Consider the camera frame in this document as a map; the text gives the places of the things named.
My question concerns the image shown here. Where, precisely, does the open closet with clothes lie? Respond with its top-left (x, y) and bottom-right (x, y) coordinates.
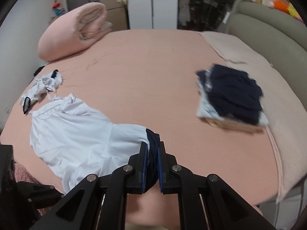
top-left (177, 0), bottom-right (235, 32)

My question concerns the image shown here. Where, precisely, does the white wardrobe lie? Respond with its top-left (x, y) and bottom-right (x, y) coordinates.
top-left (127, 0), bottom-right (178, 30)

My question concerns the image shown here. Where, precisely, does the folded navy garment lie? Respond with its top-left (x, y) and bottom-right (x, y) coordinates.
top-left (196, 64), bottom-right (263, 125)

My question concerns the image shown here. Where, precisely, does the red blue toy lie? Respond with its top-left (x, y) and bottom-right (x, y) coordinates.
top-left (52, 0), bottom-right (66, 17)

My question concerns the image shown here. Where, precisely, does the rolled pink quilt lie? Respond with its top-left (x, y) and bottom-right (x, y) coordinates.
top-left (37, 2), bottom-right (112, 62)

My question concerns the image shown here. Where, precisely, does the orange yellow plush toy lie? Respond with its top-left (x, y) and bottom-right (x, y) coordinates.
top-left (268, 0), bottom-right (303, 22)

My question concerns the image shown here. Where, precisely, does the light pink blanket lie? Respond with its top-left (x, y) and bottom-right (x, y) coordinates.
top-left (200, 31), bottom-right (306, 202)

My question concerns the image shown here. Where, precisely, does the person pink clothing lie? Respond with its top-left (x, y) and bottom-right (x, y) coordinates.
top-left (13, 161), bottom-right (51, 215)

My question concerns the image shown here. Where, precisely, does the white shirt navy trim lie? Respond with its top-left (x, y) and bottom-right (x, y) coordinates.
top-left (30, 94), bottom-right (160, 194)

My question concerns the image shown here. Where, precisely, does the grey padded headboard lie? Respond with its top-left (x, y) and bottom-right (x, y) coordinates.
top-left (225, 0), bottom-right (306, 105)

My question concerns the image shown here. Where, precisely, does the small white navy garment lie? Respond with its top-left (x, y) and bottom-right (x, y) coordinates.
top-left (20, 69), bottom-right (62, 114)

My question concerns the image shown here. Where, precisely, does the folded white printed garment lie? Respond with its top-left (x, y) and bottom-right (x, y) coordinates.
top-left (196, 80), bottom-right (268, 127)

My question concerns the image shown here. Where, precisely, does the cardboard box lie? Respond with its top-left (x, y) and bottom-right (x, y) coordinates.
top-left (100, 0), bottom-right (128, 32)

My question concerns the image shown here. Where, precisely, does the folded tan garment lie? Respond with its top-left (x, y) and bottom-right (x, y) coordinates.
top-left (200, 118), bottom-right (266, 134)

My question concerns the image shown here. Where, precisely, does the pink bed sheet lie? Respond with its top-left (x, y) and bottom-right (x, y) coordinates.
top-left (0, 29), bottom-right (280, 229)

